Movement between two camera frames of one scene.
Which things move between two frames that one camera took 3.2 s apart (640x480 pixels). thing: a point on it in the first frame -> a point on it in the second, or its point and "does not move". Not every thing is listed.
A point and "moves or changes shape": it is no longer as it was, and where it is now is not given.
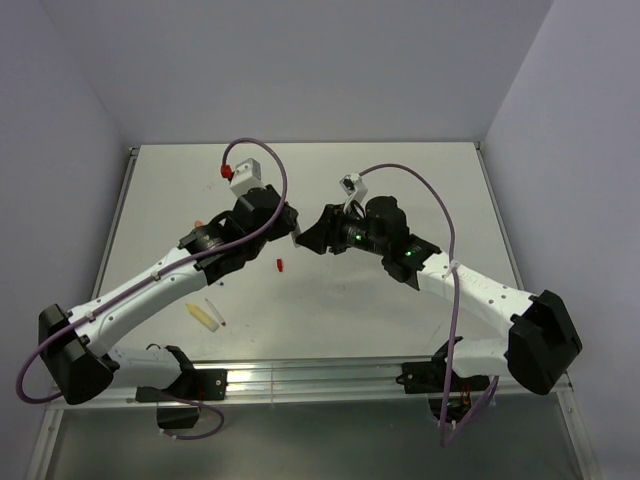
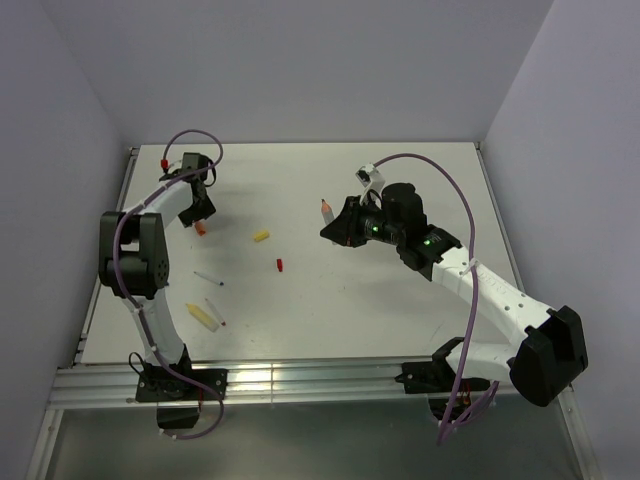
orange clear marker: [293, 236] moves or changes shape
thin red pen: [220, 318] does not move
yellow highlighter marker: [198, 313] does not move
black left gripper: [286, 224] -> [188, 218]
